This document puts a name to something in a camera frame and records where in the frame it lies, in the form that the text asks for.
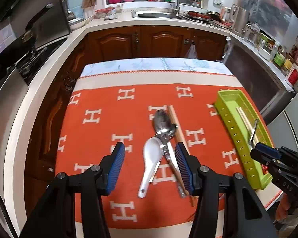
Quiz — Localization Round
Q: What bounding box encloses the steel curved-handle utensil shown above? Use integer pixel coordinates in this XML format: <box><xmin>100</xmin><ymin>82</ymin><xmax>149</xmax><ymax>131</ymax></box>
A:
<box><xmin>249</xmin><ymin>119</ymin><xmax>258</xmax><ymax>147</ymax></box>

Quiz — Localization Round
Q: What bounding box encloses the brown wooden chopstick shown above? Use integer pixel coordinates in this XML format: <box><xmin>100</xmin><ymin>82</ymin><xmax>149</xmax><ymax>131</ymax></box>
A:
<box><xmin>167</xmin><ymin>105</ymin><xmax>196</xmax><ymax>207</ymax></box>

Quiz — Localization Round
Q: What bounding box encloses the large steel spoon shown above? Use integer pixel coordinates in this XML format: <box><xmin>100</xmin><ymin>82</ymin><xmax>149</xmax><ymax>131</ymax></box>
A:
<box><xmin>153</xmin><ymin>109</ymin><xmax>187</xmax><ymax>198</ymax></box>

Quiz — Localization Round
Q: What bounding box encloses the orange H-pattern blanket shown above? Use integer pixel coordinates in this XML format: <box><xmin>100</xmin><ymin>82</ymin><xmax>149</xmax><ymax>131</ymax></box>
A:
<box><xmin>56</xmin><ymin>70</ymin><xmax>281</xmax><ymax>237</ymax></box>

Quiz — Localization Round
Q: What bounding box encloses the person right hand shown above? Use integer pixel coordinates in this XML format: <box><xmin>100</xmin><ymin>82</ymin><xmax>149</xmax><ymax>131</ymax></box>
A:
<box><xmin>275</xmin><ymin>192</ymin><xmax>298</xmax><ymax>223</ymax></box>

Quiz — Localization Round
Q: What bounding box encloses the steel oven front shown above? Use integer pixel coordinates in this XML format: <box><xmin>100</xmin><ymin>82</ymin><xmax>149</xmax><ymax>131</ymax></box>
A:
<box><xmin>223</xmin><ymin>36</ymin><xmax>296</xmax><ymax>124</ymax></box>

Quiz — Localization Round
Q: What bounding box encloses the gas stove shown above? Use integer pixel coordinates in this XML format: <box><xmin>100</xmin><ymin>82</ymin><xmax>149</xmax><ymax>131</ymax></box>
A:
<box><xmin>14</xmin><ymin>36</ymin><xmax>68</xmax><ymax>85</ymax></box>

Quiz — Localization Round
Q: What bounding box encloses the white chopstick in tray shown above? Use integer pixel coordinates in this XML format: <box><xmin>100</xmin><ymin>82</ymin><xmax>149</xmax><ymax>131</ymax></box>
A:
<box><xmin>236</xmin><ymin>107</ymin><xmax>259</xmax><ymax>147</ymax></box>

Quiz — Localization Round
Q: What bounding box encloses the white ceramic soup spoon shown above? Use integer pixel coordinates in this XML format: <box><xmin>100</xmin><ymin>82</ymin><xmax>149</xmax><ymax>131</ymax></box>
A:
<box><xmin>138</xmin><ymin>137</ymin><xmax>160</xmax><ymax>198</ymax></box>

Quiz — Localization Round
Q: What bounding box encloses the green plastic utensil tray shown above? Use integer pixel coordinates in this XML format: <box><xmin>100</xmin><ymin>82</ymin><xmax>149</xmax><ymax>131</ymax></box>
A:
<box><xmin>214</xmin><ymin>90</ymin><xmax>273</xmax><ymax>190</ymax></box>

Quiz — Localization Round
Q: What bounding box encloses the steel sink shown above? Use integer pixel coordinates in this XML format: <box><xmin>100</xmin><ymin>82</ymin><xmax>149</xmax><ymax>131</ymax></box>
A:
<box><xmin>131</xmin><ymin>10</ymin><xmax>179</xmax><ymax>18</ymax></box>

